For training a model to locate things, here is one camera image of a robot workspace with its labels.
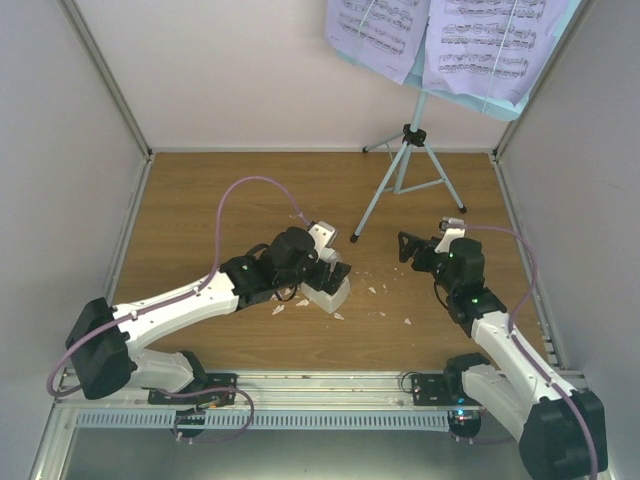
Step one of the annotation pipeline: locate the white metronome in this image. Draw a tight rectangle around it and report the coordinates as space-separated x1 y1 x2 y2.
301 278 351 314

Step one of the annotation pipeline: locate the clear metronome cover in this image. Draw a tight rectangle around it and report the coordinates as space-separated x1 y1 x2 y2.
327 251 342 272

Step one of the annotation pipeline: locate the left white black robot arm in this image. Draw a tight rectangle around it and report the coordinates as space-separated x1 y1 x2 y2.
65 222 351 404

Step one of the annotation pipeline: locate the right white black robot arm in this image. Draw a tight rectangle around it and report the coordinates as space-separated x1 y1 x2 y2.
398 220 608 479

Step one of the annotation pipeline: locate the light blue music stand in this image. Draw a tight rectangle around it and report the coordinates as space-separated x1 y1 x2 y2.
350 1 579 242

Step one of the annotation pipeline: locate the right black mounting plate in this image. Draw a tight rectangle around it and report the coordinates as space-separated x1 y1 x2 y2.
410 373 456 407

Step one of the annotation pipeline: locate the black mounting plate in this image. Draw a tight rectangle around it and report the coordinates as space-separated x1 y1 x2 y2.
198 372 238 409
410 373 456 407

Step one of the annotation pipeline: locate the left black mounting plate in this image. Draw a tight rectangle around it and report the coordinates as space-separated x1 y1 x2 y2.
198 372 238 409

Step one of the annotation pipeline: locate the left sheet music page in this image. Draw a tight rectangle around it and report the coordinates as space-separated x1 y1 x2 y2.
324 0 430 84

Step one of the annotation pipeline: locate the sheet music page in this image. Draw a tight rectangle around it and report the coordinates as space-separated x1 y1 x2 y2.
324 0 430 84
422 0 569 106

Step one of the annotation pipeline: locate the right sheet music page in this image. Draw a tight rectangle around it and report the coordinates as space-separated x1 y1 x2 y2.
422 0 569 106

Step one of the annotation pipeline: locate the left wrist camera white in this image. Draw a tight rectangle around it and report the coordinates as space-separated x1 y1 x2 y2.
307 221 337 261

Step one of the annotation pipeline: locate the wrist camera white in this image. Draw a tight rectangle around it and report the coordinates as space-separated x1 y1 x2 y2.
307 221 337 261
434 217 466 254

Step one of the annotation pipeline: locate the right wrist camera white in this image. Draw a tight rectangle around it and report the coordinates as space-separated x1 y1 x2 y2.
434 217 466 254

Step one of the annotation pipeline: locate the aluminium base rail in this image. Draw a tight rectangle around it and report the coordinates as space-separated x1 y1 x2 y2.
59 370 482 415

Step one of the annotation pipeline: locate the grey cable duct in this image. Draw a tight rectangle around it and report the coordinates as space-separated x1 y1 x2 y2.
76 409 449 432

